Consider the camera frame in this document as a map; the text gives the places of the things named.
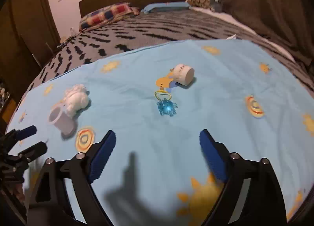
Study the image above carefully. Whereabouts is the white paper cup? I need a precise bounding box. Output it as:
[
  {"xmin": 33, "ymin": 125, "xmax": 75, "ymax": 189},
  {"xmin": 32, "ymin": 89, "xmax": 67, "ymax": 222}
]
[{"xmin": 48, "ymin": 105, "xmax": 76, "ymax": 136}]

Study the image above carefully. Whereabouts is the dark wooden wardrobe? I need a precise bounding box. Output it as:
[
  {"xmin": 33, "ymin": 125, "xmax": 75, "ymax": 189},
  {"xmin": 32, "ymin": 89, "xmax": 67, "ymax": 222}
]
[{"xmin": 0, "ymin": 0, "xmax": 62, "ymax": 124}]

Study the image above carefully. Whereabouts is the blue flower hair clip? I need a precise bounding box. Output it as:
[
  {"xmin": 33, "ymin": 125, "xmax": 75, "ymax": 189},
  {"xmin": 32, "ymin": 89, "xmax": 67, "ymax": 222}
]
[{"xmin": 154, "ymin": 90, "xmax": 178, "ymax": 117}]

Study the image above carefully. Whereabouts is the light blue cartoon sheet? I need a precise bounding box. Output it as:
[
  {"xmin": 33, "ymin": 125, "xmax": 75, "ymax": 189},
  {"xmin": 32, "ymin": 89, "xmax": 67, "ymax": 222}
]
[{"xmin": 8, "ymin": 40, "xmax": 313, "ymax": 225}]

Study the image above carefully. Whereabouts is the small white jar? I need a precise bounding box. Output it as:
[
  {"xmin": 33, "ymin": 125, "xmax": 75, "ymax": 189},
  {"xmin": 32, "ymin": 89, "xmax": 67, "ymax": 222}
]
[{"xmin": 173, "ymin": 64, "xmax": 195, "ymax": 86}]

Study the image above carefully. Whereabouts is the plaid red blue pillow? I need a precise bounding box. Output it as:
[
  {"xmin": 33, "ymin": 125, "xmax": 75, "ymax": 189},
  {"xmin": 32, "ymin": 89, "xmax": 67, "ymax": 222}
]
[{"xmin": 79, "ymin": 2, "xmax": 140, "ymax": 32}]

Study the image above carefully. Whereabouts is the light blue pillow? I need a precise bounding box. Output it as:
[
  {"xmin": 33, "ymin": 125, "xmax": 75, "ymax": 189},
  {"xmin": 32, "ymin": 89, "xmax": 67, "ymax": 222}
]
[{"xmin": 141, "ymin": 2, "xmax": 190, "ymax": 14}]

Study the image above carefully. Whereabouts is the grey black patterned blanket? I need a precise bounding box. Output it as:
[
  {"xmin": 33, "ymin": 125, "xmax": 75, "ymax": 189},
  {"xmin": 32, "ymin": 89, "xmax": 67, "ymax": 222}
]
[{"xmin": 27, "ymin": 10, "xmax": 313, "ymax": 94}]

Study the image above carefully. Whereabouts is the brown curtain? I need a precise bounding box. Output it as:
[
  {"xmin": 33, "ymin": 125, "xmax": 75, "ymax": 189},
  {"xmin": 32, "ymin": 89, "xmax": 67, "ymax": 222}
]
[{"xmin": 221, "ymin": 0, "xmax": 313, "ymax": 68}]

